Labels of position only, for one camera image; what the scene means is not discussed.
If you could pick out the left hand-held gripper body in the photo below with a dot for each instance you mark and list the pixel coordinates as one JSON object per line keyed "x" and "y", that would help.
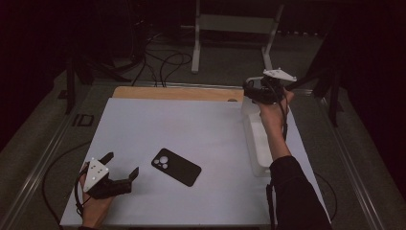
{"x": 105, "y": 187}

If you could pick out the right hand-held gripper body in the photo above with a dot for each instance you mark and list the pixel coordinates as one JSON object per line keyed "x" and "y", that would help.
{"x": 271, "y": 89}

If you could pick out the black phone case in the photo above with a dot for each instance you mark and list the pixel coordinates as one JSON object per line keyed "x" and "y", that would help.
{"x": 178, "y": 169}

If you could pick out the white plastic bin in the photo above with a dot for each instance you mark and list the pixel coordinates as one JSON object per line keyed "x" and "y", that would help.
{"x": 260, "y": 150}

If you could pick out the person's right hand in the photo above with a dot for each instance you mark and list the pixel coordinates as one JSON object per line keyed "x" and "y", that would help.
{"x": 273, "y": 115}

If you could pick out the person's left hand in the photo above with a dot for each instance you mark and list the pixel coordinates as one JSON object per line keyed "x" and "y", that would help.
{"x": 95, "y": 211}

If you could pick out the black tripod stand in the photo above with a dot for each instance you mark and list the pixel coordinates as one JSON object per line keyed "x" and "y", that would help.
{"x": 70, "y": 89}
{"x": 333, "y": 105}

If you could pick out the white table mat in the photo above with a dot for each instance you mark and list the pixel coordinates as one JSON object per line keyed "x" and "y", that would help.
{"x": 191, "y": 127}

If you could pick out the white metal stand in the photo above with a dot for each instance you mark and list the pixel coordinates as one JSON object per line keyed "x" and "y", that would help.
{"x": 234, "y": 24}

